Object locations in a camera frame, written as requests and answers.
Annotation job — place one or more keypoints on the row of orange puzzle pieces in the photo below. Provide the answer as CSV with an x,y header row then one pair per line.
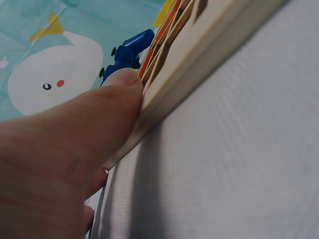
x,y
162,31

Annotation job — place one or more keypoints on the yellow flat piece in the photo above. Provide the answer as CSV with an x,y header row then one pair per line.
x,y
161,17

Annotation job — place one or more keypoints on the blue plastic clamp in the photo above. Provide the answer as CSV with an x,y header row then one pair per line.
x,y
124,53

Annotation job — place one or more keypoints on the group of brown puzzle pieces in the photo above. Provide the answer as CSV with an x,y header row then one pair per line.
x,y
200,8

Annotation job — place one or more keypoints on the person's left hand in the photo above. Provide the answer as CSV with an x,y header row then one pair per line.
x,y
49,161

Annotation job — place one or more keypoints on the wooden puzzle board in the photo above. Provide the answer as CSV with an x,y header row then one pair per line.
x,y
199,57

